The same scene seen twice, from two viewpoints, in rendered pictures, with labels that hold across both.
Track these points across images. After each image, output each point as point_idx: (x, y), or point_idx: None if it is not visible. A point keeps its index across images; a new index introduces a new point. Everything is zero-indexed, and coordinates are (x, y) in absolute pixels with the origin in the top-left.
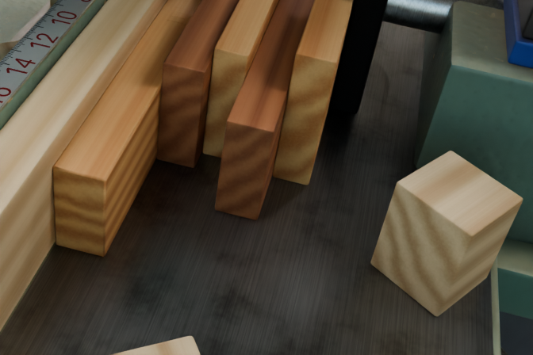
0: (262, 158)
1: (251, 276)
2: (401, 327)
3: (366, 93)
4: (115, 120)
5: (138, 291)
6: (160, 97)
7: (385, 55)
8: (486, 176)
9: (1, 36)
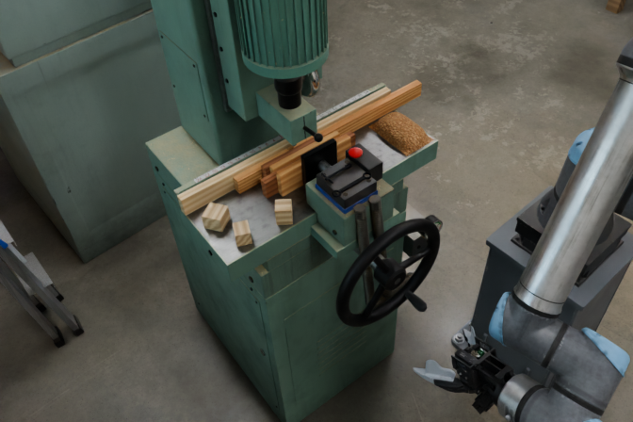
0: (265, 187)
1: (256, 206)
2: (269, 223)
3: None
4: (248, 172)
5: (239, 201)
6: (261, 170)
7: None
8: (290, 204)
9: None
